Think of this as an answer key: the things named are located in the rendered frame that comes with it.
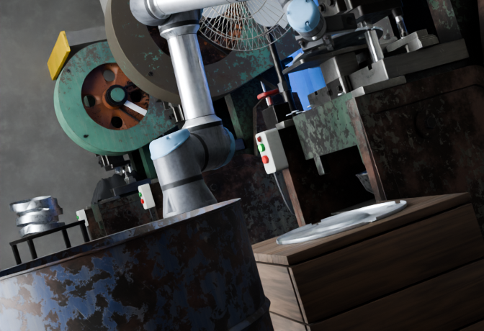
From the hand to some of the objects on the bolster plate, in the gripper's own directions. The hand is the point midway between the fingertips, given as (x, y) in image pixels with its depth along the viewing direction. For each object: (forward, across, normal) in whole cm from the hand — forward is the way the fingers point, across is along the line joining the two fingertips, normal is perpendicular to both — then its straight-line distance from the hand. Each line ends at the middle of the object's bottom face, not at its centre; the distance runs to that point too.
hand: (331, 40), depth 197 cm
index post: (0, +10, +11) cm, 15 cm away
